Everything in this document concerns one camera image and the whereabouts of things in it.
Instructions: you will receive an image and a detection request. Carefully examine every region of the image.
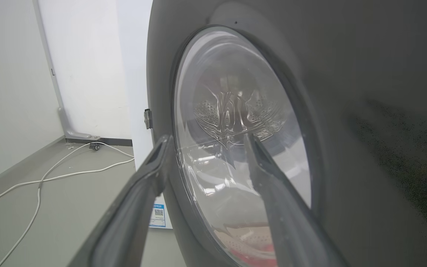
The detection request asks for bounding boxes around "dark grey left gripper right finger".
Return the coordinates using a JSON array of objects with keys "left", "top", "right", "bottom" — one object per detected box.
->
[{"left": 243, "top": 133, "right": 347, "bottom": 267}]

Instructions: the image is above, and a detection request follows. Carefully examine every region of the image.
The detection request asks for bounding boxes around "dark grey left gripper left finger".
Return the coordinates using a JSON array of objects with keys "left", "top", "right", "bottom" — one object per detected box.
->
[{"left": 67, "top": 134, "right": 175, "bottom": 267}]

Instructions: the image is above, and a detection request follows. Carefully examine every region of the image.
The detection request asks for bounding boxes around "grey washing machine door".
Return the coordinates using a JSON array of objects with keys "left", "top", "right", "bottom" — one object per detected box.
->
[{"left": 144, "top": 0, "right": 427, "bottom": 267}]

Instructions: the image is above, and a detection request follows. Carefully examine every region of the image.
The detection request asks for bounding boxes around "white washing machine body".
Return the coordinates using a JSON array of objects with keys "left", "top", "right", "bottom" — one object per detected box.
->
[{"left": 116, "top": 0, "right": 173, "bottom": 230}]

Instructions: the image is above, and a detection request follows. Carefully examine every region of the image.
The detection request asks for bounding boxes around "blue and white label sticker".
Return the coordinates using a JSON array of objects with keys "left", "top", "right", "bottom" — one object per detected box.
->
[{"left": 149, "top": 204, "right": 166, "bottom": 228}]

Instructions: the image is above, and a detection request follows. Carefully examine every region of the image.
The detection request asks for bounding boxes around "white cable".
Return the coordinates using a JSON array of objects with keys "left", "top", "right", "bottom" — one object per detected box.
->
[
  {"left": 0, "top": 142, "right": 105, "bottom": 267},
  {"left": 0, "top": 142, "right": 135, "bottom": 209}
]

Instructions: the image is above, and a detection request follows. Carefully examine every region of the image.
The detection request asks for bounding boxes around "grey metal post with foot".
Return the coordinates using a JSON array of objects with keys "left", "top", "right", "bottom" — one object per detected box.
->
[{"left": 33, "top": 0, "right": 101, "bottom": 141}]

